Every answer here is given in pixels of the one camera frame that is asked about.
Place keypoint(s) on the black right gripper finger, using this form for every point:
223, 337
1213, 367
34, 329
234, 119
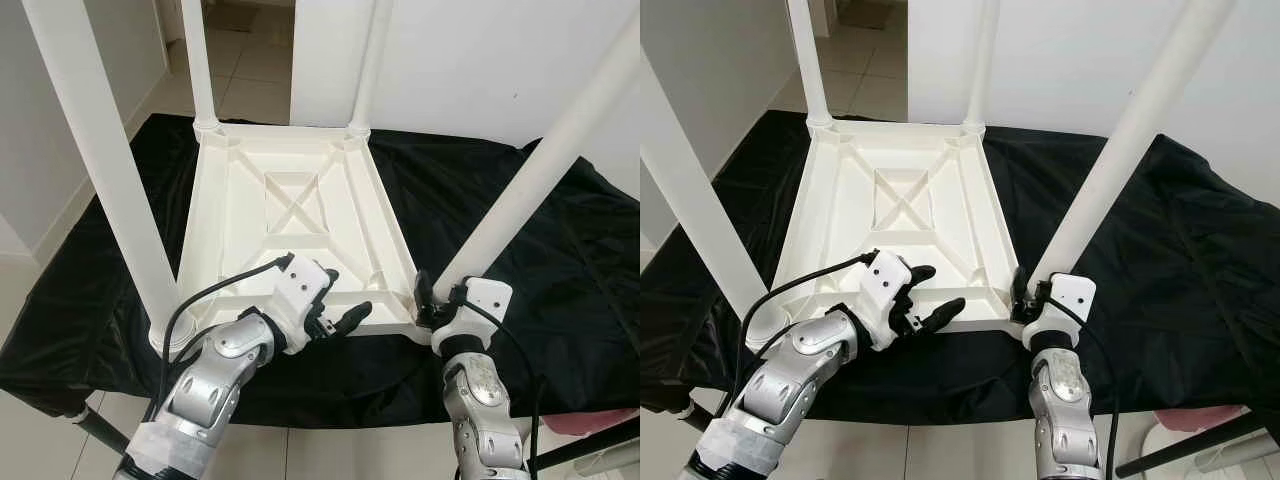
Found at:
1019, 290
423, 293

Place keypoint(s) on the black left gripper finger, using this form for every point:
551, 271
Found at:
329, 277
920, 273
350, 317
943, 315

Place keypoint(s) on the white plastic children table top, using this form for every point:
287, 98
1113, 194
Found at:
900, 215
290, 220

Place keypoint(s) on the white plastic table leg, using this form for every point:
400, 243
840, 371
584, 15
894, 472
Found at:
810, 60
550, 160
700, 200
100, 150
1130, 140
370, 60
200, 60
982, 60

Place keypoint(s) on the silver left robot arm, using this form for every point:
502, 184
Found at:
790, 380
210, 385

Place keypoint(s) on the black shiny table cloth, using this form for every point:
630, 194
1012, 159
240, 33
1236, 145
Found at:
570, 330
1190, 330

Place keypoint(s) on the pink cloth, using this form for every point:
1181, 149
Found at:
590, 420
1200, 417

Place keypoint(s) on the black metal table leg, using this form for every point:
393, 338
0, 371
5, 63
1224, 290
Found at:
100, 430
585, 442
703, 412
1200, 445

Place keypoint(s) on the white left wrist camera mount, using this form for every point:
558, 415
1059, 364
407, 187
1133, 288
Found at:
300, 290
885, 285

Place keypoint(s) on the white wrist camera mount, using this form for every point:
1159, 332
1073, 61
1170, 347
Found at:
485, 300
885, 285
300, 290
1070, 295

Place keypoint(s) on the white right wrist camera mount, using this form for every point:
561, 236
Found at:
1070, 295
485, 300

